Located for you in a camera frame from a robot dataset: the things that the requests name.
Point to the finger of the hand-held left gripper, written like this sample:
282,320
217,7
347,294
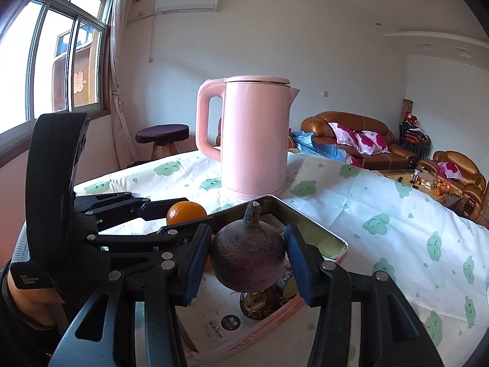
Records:
152,208
145,237

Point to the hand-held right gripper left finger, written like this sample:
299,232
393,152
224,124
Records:
195,263

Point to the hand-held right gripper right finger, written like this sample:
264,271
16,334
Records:
300,267

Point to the metal tin tray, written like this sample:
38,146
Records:
326,245

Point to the dark brown water chestnut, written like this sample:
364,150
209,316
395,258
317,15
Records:
256,306

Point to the person's left hand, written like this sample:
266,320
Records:
32,302

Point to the printed paper leaflet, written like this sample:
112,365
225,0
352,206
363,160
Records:
214,309

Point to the dark purple round stool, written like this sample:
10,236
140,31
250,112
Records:
162,133

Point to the pink electric kettle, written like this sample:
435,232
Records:
252,141

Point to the blue checked cloth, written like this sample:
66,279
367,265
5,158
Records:
305,141

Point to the pink curtain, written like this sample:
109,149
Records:
122,84

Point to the pink floral pillow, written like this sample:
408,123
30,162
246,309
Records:
372,142
450,171
344,134

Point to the sliding glass window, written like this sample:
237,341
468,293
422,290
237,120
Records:
49,57

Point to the cluttered coffee table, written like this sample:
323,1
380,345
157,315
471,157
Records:
428,187

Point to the brown leather sofa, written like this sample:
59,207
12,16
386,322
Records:
397,149

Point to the stack of dark chairs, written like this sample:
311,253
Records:
414,137

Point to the large brown leather armchair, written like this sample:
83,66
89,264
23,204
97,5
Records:
472,183

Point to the tall woven vase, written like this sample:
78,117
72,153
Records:
407,109

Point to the white air conditioner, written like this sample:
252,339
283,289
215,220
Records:
187,2

